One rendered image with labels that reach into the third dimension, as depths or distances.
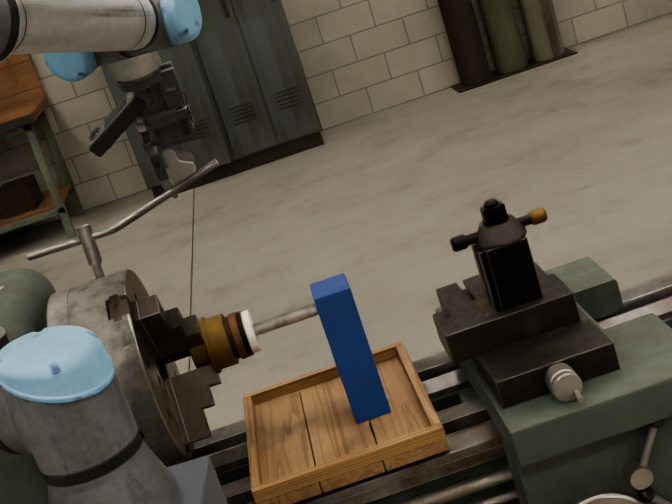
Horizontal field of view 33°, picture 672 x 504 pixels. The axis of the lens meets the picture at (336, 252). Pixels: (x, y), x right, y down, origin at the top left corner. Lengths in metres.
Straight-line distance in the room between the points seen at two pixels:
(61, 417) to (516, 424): 0.67
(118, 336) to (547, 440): 0.63
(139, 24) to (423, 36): 7.06
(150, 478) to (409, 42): 7.30
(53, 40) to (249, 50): 6.49
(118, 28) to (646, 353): 0.88
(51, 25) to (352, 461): 0.78
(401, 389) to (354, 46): 6.60
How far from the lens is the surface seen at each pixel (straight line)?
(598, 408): 1.63
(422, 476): 1.77
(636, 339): 1.77
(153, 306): 1.72
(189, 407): 1.79
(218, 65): 7.82
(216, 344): 1.77
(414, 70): 8.49
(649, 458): 1.74
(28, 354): 1.27
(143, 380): 1.67
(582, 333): 1.72
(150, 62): 1.70
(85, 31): 1.38
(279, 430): 1.92
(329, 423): 1.88
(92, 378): 1.24
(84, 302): 1.74
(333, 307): 1.76
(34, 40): 1.32
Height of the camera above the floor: 1.70
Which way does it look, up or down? 18 degrees down
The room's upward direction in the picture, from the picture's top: 18 degrees counter-clockwise
